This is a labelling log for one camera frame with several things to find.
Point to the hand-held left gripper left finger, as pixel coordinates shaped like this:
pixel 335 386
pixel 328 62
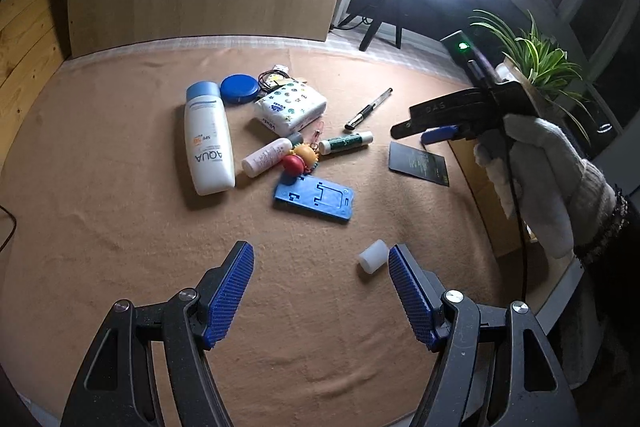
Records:
pixel 230 292

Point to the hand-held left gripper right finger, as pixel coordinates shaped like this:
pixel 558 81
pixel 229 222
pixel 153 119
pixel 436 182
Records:
pixel 407 297

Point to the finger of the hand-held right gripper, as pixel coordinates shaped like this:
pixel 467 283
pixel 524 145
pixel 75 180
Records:
pixel 450 107
pixel 440 134

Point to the cardboard box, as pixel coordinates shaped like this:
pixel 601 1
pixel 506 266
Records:
pixel 480 197

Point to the green white lip balm tube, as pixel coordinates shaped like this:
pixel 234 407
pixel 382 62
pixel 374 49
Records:
pixel 345 143

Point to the person's right forearm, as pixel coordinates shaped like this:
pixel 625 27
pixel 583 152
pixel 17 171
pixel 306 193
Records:
pixel 615 267

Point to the person's right hand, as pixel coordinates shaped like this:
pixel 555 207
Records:
pixel 545 167

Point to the black card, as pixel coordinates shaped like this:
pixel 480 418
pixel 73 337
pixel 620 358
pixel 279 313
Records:
pixel 417 163

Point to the white plastic cap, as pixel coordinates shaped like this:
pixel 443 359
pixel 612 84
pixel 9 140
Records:
pixel 372 258

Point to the green potted plant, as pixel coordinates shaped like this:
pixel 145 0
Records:
pixel 542 57

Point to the clear black pen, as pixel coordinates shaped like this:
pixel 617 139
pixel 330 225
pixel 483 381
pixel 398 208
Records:
pixel 367 109

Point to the pink paper clip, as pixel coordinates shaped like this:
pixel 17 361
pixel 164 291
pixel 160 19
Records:
pixel 317 133

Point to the blue phone stand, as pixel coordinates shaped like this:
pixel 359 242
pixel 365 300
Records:
pixel 315 199

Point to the small pink white bottle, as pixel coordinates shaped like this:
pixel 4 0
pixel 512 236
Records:
pixel 265 157

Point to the red ball toy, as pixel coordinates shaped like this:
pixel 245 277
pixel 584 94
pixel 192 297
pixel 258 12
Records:
pixel 292 164

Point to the white sunscreen bottle blue cap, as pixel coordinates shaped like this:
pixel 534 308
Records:
pixel 207 142

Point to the patterned tissue pack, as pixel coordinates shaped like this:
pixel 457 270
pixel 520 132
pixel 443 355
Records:
pixel 290 107

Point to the blue round lid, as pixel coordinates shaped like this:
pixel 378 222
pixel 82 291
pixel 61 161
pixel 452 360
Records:
pixel 239 89

